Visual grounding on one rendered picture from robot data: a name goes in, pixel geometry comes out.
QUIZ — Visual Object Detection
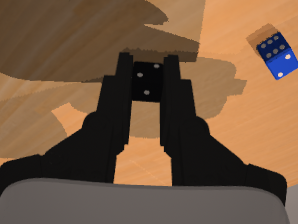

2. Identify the black die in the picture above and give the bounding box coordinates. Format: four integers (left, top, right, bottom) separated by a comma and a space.
131, 61, 163, 103

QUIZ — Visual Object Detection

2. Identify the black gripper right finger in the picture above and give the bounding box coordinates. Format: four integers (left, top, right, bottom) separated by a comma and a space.
160, 55, 287, 207

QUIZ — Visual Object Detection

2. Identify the blue die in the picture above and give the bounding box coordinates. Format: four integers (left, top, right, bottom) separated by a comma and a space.
257, 32, 298, 80

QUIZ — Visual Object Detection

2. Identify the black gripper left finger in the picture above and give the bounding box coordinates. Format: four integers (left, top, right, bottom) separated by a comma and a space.
0, 52, 133, 196

